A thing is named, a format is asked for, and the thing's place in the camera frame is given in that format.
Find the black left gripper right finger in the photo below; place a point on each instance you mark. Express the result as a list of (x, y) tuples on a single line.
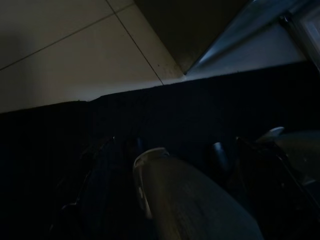
[(275, 195)]

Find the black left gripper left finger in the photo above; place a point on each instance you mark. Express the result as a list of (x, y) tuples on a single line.
[(85, 200)]

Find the silver fridge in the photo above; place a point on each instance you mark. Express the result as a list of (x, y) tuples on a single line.
[(190, 30)]

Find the grey right robot leg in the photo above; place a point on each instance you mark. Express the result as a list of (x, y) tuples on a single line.
[(305, 150)]

